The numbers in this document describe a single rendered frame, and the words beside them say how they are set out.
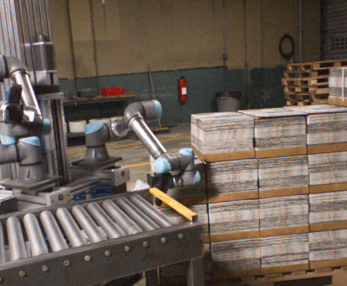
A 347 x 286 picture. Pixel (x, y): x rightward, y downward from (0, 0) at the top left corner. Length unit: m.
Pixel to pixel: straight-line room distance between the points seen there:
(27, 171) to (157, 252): 1.02
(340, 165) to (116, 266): 1.53
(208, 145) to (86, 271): 1.12
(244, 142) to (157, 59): 7.05
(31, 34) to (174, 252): 1.53
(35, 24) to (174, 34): 7.07
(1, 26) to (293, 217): 1.94
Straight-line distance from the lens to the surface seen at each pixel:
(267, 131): 2.35
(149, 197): 1.96
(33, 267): 1.39
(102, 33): 8.94
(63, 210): 1.82
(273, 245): 2.55
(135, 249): 1.45
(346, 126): 2.54
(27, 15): 2.55
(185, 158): 2.10
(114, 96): 8.19
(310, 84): 8.57
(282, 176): 2.44
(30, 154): 2.26
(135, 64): 9.10
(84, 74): 8.72
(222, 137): 2.30
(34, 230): 1.65
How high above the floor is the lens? 1.35
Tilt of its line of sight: 10 degrees down
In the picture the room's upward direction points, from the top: 4 degrees counter-clockwise
